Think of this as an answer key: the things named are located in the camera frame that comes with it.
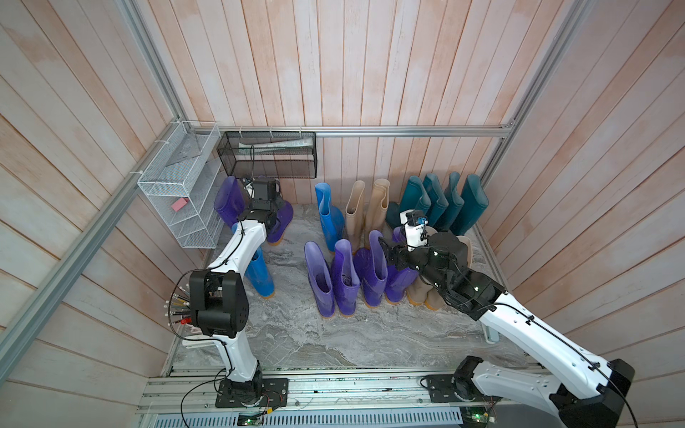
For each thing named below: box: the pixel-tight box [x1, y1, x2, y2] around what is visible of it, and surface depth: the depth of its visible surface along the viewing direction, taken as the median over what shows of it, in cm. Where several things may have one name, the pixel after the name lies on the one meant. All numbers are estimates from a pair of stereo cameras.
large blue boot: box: [314, 181, 346, 253], surface depth 89 cm
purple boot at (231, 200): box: [214, 175, 250, 229], surface depth 91 cm
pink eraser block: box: [170, 197, 190, 213], surface depth 84 cm
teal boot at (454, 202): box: [435, 171, 465, 232], surface depth 88 cm
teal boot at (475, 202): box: [449, 173, 490, 237], surface depth 91 cm
